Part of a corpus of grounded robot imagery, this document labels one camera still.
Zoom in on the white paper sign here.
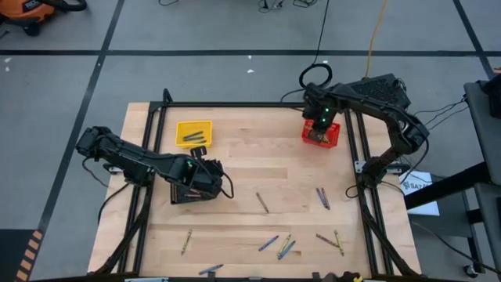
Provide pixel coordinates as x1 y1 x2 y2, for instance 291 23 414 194
398 172 442 217

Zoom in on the grey metal cart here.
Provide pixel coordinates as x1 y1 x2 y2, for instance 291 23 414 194
463 80 501 275

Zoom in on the black arm base cable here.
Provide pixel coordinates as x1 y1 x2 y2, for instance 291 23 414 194
96 180 134 225

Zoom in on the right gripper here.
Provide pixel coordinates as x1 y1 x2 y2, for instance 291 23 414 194
303 93 337 140

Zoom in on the red plastic basket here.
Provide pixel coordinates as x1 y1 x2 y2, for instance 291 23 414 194
300 119 341 150

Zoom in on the black plastic basket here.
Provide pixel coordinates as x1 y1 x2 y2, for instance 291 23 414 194
169 178 214 205

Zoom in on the black orange striped floor mat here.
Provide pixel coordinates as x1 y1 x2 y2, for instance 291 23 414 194
0 229 44 282

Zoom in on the black device on cart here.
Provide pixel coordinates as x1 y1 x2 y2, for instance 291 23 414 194
477 74 501 118

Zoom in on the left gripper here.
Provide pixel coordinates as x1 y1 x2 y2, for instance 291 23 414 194
189 146 224 195

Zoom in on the orange shop vacuum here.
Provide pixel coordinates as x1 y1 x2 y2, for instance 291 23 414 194
0 0 88 37

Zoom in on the yellow plastic basket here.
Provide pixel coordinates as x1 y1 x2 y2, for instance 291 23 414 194
175 119 214 149

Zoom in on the black metal beam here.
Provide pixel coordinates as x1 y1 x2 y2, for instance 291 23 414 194
402 162 492 211

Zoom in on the person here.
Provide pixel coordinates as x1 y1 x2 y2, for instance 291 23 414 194
320 270 365 282

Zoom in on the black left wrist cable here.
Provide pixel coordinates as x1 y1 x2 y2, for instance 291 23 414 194
218 172 236 200

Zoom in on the black cable with coil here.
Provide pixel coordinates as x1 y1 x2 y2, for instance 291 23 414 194
298 0 333 92

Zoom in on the yellow cable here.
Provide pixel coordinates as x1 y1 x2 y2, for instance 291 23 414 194
364 0 390 78

